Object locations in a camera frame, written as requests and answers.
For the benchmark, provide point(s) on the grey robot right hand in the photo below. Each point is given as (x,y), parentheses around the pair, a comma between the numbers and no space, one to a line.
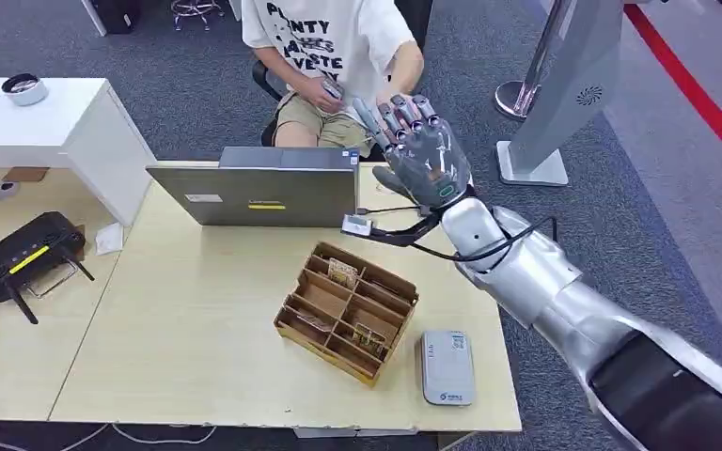
(429,165)

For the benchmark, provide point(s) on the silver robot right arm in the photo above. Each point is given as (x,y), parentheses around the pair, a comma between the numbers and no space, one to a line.
(541,280)

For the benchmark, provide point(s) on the grey phone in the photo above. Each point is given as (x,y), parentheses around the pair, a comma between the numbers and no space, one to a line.
(333,89)

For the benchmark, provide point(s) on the person's right hand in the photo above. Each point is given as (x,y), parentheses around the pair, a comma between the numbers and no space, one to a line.
(317,96)

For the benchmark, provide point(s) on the patterned card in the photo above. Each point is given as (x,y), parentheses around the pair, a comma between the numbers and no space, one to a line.
(342,274)

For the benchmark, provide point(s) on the grey kiosk stand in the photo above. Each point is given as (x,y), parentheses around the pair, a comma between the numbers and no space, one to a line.
(560,99)

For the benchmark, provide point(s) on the person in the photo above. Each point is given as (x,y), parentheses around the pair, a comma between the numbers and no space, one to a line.
(330,43)

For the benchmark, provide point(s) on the wooden card box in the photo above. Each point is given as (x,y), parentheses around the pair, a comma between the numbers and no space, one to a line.
(348,311)

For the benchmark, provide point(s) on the grey laptop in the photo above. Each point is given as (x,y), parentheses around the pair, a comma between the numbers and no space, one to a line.
(261,193)

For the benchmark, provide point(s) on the black office chair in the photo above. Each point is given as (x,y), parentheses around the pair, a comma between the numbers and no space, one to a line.
(266,78)

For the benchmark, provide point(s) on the green printed card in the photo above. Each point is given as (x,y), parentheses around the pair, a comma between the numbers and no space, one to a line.
(369,340)

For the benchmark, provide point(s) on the brown flat card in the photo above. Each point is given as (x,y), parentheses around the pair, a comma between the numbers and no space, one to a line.
(316,322)

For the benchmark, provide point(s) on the grey card reader device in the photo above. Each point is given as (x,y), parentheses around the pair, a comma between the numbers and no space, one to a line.
(448,368)

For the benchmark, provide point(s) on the chrome stool base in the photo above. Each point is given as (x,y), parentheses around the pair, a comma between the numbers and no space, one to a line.
(197,11)

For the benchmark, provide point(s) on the white crumpled paper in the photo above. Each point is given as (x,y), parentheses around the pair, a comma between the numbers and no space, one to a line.
(109,239)

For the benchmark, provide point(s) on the black bag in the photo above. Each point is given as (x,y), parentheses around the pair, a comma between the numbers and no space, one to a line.
(117,13)

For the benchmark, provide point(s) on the white side table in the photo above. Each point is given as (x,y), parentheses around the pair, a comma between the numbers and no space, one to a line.
(81,137)

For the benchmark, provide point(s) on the brown cardboard piece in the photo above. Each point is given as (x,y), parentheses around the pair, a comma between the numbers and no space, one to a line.
(26,174)

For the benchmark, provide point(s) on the white round bowl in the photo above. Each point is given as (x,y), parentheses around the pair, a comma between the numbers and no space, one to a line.
(25,90)

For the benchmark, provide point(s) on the black router with antennas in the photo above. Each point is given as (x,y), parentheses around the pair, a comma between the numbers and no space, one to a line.
(25,252)

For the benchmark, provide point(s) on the grey round disc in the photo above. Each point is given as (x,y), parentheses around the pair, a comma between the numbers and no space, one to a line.
(4,191)

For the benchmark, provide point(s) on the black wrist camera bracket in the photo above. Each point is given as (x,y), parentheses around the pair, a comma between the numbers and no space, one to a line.
(408,235)

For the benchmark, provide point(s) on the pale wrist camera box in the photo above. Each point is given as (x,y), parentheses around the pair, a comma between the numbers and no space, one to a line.
(356,225)

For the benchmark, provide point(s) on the chrome stanchion post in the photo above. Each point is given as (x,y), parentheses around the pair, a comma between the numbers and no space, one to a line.
(532,68)

